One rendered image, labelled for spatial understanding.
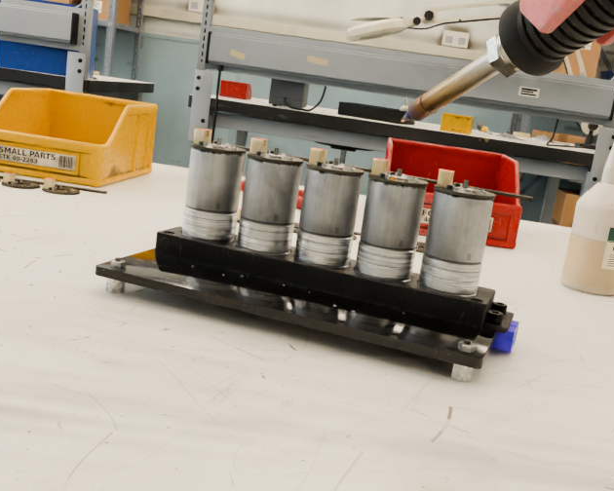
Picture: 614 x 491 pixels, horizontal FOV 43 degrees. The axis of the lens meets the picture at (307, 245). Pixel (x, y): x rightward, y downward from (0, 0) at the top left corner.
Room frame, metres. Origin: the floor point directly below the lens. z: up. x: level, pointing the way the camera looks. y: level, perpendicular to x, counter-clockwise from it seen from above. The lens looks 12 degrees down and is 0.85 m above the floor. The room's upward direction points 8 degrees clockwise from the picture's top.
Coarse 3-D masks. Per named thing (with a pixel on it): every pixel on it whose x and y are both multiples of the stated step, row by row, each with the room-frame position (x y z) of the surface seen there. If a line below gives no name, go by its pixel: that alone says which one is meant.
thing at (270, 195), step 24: (264, 168) 0.33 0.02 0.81; (288, 168) 0.34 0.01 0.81; (264, 192) 0.33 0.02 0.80; (288, 192) 0.34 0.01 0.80; (240, 216) 0.34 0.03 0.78; (264, 216) 0.33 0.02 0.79; (288, 216) 0.34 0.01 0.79; (240, 240) 0.34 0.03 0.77; (264, 240) 0.33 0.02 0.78; (288, 240) 0.34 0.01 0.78
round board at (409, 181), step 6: (372, 174) 0.33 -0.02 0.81; (384, 174) 0.32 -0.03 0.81; (390, 174) 0.33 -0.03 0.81; (396, 174) 0.33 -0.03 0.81; (378, 180) 0.32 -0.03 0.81; (384, 180) 0.32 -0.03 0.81; (390, 180) 0.32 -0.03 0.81; (396, 180) 0.32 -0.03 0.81; (402, 180) 0.32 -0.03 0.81; (408, 180) 0.32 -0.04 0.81; (414, 180) 0.33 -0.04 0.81; (420, 180) 0.33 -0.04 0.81; (420, 186) 0.32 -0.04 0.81
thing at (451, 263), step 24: (432, 216) 0.32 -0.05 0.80; (456, 216) 0.31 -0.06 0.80; (480, 216) 0.31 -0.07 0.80; (432, 240) 0.31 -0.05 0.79; (456, 240) 0.31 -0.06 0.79; (480, 240) 0.31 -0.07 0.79; (432, 264) 0.31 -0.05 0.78; (456, 264) 0.31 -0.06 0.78; (480, 264) 0.31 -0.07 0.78; (432, 288) 0.31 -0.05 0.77; (456, 288) 0.31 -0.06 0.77
